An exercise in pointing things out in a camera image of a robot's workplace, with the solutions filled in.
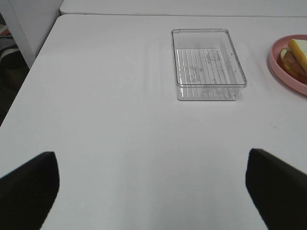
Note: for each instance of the bacon strip from container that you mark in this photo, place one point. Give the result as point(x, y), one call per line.
point(290, 61)

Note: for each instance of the bread slice from container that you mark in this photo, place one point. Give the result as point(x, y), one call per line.
point(295, 75)

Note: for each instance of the pink round plate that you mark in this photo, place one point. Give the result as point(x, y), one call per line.
point(282, 75)

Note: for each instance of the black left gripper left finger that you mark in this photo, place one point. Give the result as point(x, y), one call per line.
point(27, 193)

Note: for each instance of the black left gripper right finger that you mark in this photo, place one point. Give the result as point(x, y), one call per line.
point(278, 191)

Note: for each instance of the clear plastic left container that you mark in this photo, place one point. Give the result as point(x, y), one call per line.
point(206, 65)

